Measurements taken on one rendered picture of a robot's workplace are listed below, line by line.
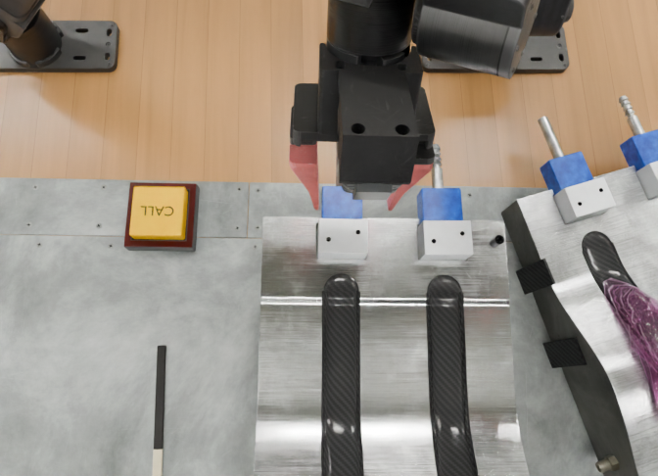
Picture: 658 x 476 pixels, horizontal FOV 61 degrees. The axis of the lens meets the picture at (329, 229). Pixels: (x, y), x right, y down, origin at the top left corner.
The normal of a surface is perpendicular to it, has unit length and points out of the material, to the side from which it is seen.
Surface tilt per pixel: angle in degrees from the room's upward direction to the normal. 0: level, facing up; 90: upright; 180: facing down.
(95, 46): 0
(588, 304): 26
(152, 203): 0
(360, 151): 60
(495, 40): 55
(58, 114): 0
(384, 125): 30
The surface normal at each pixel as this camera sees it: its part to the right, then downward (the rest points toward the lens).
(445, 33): -0.45, 0.58
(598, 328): -0.10, -0.66
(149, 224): 0.05, -0.25
